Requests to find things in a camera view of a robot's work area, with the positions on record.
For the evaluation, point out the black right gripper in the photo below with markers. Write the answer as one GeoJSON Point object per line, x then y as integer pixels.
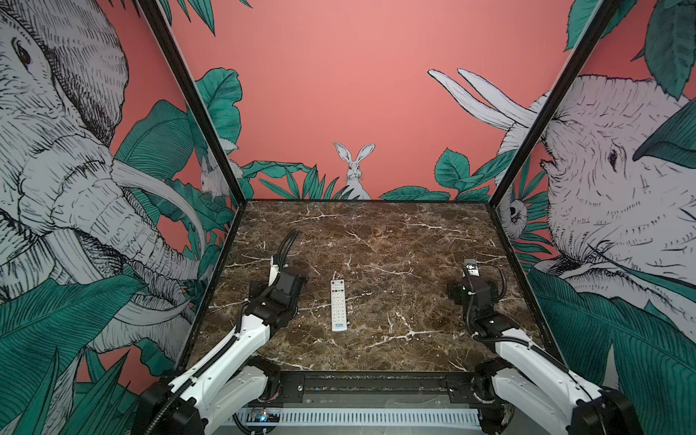
{"type": "Point", "coordinates": [456, 290]}

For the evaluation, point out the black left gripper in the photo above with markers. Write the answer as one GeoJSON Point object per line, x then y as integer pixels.
{"type": "Point", "coordinates": [261, 296]}

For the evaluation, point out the white remote control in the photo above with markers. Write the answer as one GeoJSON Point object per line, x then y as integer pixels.
{"type": "Point", "coordinates": [338, 306]}

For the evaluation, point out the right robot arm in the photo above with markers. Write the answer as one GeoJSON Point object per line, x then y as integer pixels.
{"type": "Point", "coordinates": [528, 378]}

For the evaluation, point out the small circuit board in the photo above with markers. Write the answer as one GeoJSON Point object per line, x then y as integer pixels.
{"type": "Point", "coordinates": [264, 416]}

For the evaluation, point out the white ventilated strip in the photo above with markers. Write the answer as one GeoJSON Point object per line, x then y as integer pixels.
{"type": "Point", "coordinates": [319, 417]}

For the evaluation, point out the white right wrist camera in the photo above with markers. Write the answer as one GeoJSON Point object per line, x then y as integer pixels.
{"type": "Point", "coordinates": [471, 268]}

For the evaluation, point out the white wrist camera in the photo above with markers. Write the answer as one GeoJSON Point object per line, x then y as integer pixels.
{"type": "Point", "coordinates": [471, 268]}
{"type": "Point", "coordinates": [274, 270]}

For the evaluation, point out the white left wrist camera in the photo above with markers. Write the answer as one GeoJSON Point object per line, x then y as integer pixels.
{"type": "Point", "coordinates": [274, 270]}

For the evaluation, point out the black front mounting rail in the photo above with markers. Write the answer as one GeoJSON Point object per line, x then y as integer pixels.
{"type": "Point", "coordinates": [280, 386]}

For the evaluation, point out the black right frame post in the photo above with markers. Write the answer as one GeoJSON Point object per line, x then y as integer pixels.
{"type": "Point", "coordinates": [598, 22]}

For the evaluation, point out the black frame post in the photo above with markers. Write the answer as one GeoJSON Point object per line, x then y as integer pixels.
{"type": "Point", "coordinates": [156, 20]}
{"type": "Point", "coordinates": [598, 22]}

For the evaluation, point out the black left frame post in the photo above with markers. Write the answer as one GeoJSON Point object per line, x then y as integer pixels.
{"type": "Point", "coordinates": [156, 20]}

